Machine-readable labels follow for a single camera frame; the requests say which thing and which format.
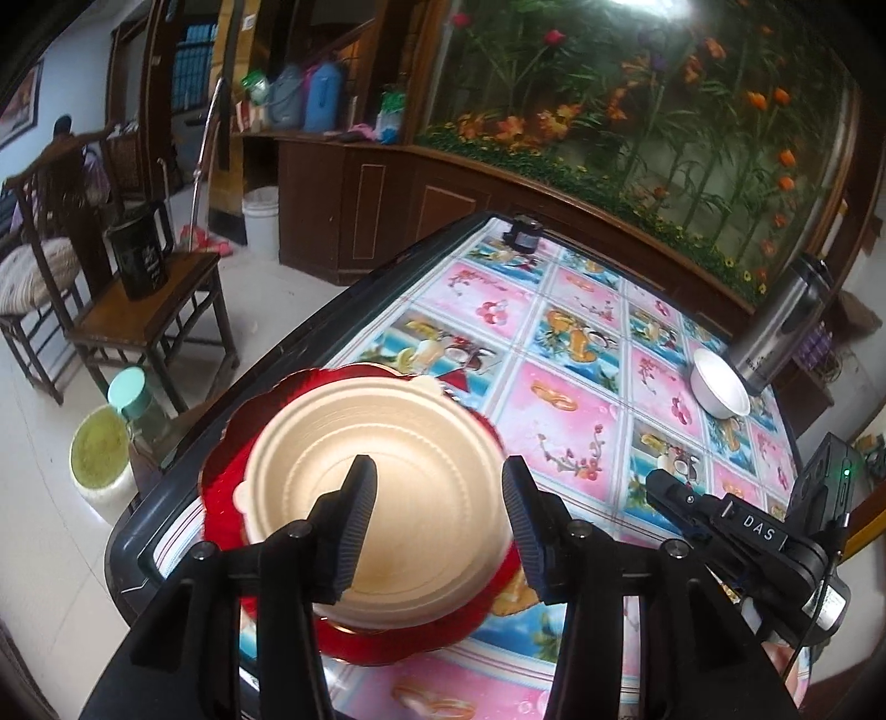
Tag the white bowl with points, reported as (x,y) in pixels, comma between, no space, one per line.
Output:
(720,384)

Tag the white bucket with green contents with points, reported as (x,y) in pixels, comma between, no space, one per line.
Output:
(100,450)

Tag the wooden chair with cushion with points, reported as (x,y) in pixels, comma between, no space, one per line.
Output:
(34,273)

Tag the black kettle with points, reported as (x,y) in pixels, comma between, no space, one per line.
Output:
(138,253)

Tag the wooden armchair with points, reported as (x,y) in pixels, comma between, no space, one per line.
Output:
(145,311)

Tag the green and blue packet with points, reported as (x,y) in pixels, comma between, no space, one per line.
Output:
(391,114)

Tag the small black device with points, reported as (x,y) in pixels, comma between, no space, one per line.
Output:
(522,232)

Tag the blue plastic bottle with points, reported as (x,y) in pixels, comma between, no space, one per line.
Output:
(324,97)

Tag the dark grey table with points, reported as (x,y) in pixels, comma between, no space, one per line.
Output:
(291,332)

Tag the brown wooden cabinet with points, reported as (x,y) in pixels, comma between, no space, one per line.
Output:
(387,201)

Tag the framed wall picture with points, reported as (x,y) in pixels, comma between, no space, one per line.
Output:
(21,104)

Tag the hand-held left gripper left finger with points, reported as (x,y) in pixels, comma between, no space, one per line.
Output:
(356,512)

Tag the brown wooden stool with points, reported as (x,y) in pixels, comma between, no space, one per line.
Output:
(187,436)

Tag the steel thermos flask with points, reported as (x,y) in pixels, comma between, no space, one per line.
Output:
(775,325)

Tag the grey bag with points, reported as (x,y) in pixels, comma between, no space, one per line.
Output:
(287,100)

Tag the person's right hand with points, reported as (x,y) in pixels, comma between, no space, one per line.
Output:
(774,661)

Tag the white plastic bucket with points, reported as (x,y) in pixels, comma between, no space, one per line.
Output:
(261,225)

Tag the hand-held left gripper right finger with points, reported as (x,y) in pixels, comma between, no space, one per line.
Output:
(519,512)

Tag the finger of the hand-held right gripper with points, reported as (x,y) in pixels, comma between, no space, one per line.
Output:
(675,495)

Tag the glass jar with green lid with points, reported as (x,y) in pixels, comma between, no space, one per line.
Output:
(138,408)

